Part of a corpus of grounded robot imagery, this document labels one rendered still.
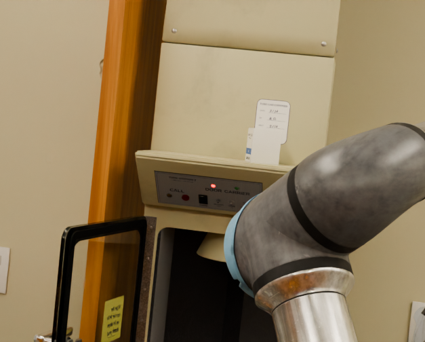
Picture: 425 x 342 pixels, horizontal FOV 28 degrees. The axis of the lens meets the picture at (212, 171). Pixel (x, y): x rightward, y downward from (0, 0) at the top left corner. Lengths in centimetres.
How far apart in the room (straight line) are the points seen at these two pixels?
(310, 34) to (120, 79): 35
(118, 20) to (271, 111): 32
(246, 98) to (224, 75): 6
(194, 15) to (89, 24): 55
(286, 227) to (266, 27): 69
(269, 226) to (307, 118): 62
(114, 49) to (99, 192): 25
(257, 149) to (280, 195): 53
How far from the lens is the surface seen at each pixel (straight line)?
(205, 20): 158
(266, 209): 96
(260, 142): 147
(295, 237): 94
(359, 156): 91
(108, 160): 152
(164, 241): 164
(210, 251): 162
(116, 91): 152
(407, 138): 95
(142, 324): 163
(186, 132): 158
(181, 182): 150
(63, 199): 210
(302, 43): 156
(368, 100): 198
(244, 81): 156
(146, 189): 154
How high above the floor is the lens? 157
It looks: 3 degrees down
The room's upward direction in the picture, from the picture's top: 6 degrees clockwise
